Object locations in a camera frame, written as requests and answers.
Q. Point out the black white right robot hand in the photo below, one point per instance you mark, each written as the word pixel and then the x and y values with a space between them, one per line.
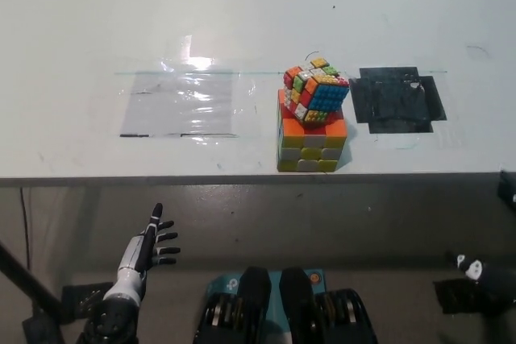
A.
pixel 489 283

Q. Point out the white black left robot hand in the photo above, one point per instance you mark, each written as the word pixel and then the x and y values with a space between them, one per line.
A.
pixel 131 267

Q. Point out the small studded multicolour puzzle cube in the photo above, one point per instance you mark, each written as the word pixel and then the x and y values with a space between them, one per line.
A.
pixel 318 90

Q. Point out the large orange red puzzle cube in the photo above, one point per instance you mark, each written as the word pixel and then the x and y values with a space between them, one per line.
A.
pixel 312 146

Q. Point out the plain black floor marker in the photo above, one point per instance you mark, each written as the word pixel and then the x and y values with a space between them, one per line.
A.
pixel 453 297

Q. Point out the black floor marker with white dots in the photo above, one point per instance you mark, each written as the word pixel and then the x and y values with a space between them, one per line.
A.
pixel 82 299

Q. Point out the black slanted pole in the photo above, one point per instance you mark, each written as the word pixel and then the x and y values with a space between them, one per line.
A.
pixel 22 277

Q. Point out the black stand base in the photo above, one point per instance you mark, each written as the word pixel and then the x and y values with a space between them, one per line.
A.
pixel 42 332

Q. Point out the clear plastic sheet over grey square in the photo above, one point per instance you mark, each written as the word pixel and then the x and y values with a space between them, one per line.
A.
pixel 179 106

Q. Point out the black tape patch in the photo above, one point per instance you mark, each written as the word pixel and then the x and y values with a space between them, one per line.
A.
pixel 395 98

